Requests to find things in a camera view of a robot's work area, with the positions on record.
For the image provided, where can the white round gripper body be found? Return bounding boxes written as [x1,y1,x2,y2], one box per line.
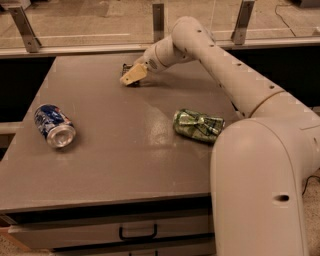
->
[135,35,192,73]

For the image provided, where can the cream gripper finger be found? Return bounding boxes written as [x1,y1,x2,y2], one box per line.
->
[131,63,147,81]

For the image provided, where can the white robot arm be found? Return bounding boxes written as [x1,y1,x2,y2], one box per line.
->
[121,17,320,256]

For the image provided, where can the crushed green soda can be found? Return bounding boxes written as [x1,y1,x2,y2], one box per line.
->
[173,109,225,144]

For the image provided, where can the blue soda can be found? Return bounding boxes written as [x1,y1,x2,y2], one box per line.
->
[34,104,76,148]

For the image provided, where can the grey upper drawer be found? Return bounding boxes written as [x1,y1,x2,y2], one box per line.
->
[9,213,213,249]

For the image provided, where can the grey drawer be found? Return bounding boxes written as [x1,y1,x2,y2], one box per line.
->
[9,213,213,249]
[52,239,216,256]

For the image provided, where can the grey lower drawer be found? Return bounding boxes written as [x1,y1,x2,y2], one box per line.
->
[52,239,216,256]

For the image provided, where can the middle metal railing bracket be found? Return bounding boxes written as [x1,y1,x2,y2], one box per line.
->
[152,4,164,42]

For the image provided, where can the left metal railing bracket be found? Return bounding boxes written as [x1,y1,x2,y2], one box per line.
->
[9,6,42,53]

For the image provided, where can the black upper drawer handle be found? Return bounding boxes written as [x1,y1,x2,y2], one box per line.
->
[118,224,158,241]

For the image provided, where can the black drawer handle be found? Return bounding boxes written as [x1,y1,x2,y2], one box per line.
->
[118,224,158,241]
[128,250,159,256]

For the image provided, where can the black lower drawer handle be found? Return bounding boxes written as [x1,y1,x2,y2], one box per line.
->
[128,250,159,256]

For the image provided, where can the black floor cable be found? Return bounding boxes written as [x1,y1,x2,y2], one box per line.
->
[301,175,320,196]

